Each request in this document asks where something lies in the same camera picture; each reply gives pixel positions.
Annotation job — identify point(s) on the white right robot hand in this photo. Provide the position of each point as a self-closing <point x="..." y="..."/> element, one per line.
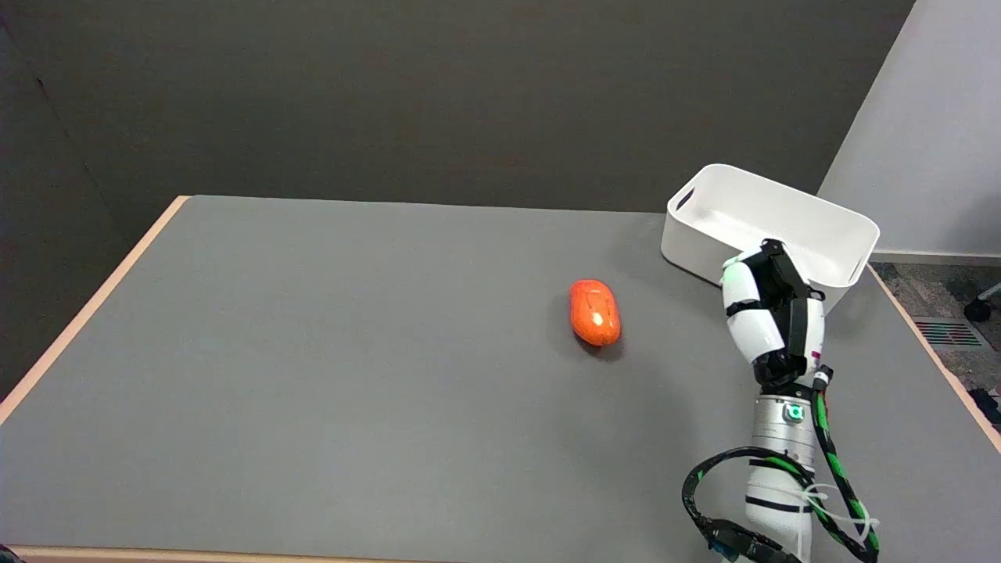
<point x="752" y="313"/>

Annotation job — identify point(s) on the orange red mango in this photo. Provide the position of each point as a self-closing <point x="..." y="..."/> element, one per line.
<point x="594" y="311"/>

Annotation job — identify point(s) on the white plastic bin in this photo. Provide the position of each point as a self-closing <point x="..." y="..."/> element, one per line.
<point x="770" y="227"/>

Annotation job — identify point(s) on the floor vent grille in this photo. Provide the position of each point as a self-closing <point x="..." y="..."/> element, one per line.
<point x="948" y="333"/>

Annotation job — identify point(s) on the black chair caster leg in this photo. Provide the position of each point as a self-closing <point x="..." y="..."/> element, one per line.
<point x="982" y="303"/>

